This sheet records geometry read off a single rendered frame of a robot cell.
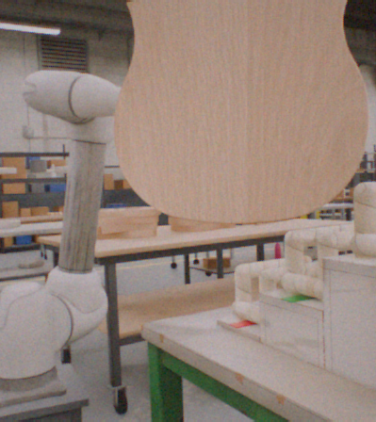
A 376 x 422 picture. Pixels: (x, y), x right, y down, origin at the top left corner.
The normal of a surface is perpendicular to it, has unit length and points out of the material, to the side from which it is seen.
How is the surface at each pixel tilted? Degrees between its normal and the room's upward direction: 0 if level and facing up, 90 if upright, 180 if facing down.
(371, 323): 90
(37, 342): 90
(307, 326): 90
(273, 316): 90
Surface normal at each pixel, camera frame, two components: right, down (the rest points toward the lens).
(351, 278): -0.87, 0.06
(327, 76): -0.27, 0.06
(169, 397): 0.51, 0.03
